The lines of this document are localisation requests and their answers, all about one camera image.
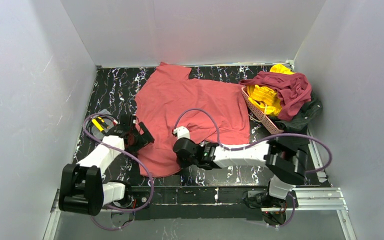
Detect coral pink t-shirt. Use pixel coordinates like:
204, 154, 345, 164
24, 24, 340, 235
135, 63, 250, 178

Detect pink laundry basket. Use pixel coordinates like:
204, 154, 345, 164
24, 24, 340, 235
241, 86, 284, 135

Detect maroon garment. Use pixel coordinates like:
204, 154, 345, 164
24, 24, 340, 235
239, 71, 312, 122

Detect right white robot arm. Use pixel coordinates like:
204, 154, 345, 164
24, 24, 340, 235
172, 137, 308, 208

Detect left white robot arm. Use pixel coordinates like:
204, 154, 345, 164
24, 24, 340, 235
58, 113, 155, 216

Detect clear plastic case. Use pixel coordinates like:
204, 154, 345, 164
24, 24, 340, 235
83, 109, 118, 141

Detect yellow black screwdriver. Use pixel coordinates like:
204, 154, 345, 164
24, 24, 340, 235
95, 116, 110, 131
91, 118, 106, 135

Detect yellow garment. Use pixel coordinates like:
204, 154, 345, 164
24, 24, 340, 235
246, 63, 296, 117

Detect black garment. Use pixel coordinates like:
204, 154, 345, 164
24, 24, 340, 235
269, 91, 323, 135

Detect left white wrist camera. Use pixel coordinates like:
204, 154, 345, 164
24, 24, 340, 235
172, 126, 191, 140

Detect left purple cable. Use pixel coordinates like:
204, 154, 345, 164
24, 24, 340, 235
81, 113, 155, 232

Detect purple cable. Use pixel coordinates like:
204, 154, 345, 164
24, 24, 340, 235
173, 108, 333, 228
81, 113, 155, 232

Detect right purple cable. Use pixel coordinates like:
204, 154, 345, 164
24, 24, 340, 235
173, 108, 333, 228

